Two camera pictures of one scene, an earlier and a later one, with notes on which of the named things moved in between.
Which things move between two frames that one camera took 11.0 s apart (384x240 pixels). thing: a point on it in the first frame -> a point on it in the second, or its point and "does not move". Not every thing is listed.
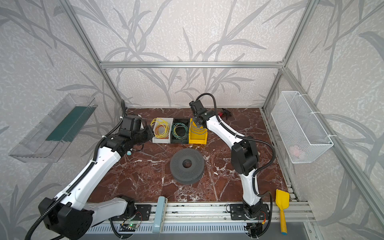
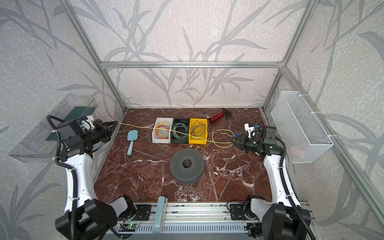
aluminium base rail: x=199 y=217 does not move
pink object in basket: x=295 y=150 does not move
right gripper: x=219 y=112 -> x=241 y=142
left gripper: x=147 y=133 -> x=105 y=129
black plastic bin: x=180 y=131 does not move
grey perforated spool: x=187 y=166 does not move
